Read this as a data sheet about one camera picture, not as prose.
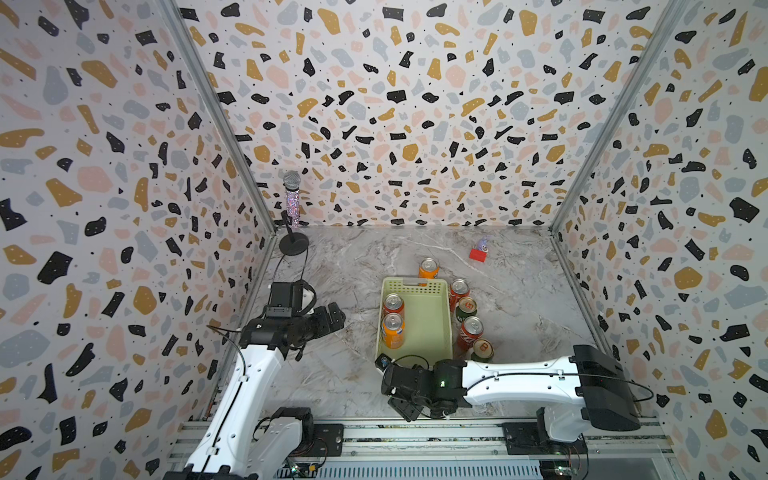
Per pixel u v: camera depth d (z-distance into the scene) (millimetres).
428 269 973
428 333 927
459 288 920
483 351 781
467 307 876
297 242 1172
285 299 584
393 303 876
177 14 698
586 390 414
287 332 525
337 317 699
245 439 422
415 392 542
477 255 1125
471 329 822
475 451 733
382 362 660
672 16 714
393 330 827
